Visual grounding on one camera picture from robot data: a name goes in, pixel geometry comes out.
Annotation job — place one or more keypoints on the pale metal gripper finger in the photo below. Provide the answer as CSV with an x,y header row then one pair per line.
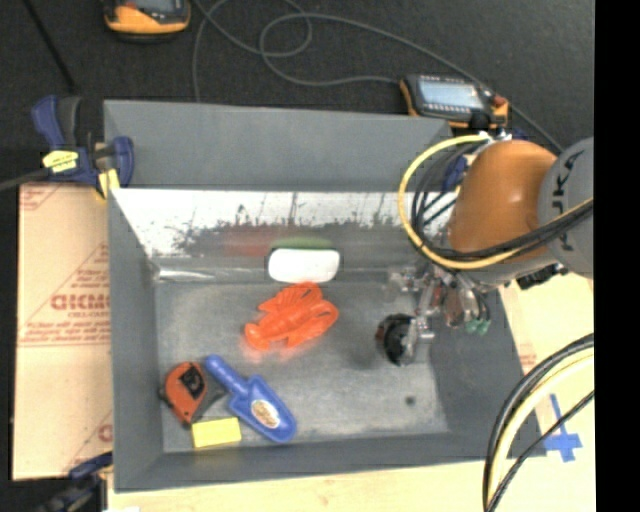
x,y
422,336

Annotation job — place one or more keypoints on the black round object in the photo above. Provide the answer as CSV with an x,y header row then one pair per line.
x,y
392,340

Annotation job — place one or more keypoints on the grey metal bin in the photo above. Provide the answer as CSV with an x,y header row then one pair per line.
x,y
320,390

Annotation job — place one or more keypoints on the orange toy lobster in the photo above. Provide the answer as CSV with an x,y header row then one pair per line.
x,y
295,317

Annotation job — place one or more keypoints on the white and green sponge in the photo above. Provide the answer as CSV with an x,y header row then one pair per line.
x,y
302,265

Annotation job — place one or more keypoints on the blue toy trowel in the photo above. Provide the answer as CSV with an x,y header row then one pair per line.
x,y
257,405

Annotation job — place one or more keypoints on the yellow sponge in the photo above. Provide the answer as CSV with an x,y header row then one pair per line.
x,y
216,432

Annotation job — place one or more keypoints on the orange and black tape measure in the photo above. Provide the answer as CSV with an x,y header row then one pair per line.
x,y
186,390

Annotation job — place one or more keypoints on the black cylinder on white bracket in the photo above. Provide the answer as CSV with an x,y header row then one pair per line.
x,y
542,275

